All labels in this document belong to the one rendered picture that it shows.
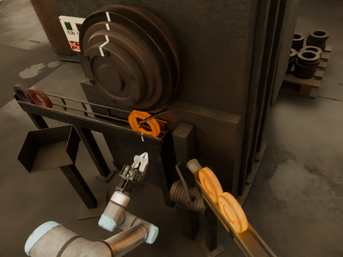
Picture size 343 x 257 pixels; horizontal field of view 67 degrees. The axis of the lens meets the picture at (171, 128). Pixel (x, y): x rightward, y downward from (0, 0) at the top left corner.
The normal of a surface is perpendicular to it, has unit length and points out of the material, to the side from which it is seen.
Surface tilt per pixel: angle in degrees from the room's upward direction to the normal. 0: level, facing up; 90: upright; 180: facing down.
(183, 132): 0
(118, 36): 32
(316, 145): 0
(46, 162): 5
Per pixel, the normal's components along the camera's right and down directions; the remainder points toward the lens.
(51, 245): -0.16, -0.56
